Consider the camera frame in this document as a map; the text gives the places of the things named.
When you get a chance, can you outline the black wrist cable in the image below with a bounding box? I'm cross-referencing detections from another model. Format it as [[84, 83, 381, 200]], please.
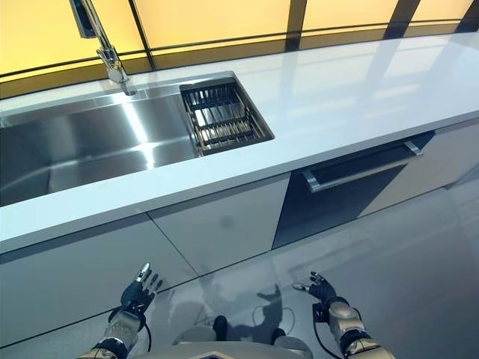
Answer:
[[140, 317, 153, 352], [312, 302, 323, 359]]

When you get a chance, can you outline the chrome kitchen faucet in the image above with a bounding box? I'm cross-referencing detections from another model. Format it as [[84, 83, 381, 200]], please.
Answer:
[[69, 0, 138, 96]]

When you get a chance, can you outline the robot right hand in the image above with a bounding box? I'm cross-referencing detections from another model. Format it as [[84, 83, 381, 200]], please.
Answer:
[[292, 271, 338, 302]]

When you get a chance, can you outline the dark window frame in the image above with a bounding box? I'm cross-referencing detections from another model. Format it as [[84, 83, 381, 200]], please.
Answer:
[[0, 0, 479, 100]]

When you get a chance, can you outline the steel dishwasher door handle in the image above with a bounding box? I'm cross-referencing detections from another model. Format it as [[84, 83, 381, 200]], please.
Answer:
[[301, 140, 424, 194]]

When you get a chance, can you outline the robot right leg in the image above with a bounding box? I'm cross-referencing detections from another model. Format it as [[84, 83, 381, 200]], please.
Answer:
[[271, 328, 311, 349]]

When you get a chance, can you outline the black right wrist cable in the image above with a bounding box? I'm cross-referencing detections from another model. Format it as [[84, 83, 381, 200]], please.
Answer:
[[312, 302, 323, 359]]

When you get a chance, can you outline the dishwasher door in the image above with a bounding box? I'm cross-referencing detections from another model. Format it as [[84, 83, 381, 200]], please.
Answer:
[[272, 130, 437, 251]]

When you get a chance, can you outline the stainless steel sink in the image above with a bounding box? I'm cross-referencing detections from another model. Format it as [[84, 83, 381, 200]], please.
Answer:
[[0, 70, 276, 206]]

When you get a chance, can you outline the black dish drainer basket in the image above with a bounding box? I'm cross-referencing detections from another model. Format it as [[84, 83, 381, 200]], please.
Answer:
[[179, 82, 274, 156]]

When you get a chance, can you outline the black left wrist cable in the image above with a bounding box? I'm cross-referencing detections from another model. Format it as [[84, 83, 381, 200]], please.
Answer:
[[140, 317, 153, 352]]

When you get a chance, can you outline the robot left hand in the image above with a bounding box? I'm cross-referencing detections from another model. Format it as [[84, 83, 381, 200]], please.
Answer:
[[120, 263, 164, 310]]

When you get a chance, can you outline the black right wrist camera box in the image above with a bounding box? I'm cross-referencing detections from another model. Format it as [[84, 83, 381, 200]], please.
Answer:
[[312, 302, 330, 322]]

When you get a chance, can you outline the grey robot torso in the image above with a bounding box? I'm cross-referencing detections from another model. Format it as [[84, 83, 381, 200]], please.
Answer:
[[138, 338, 311, 359]]

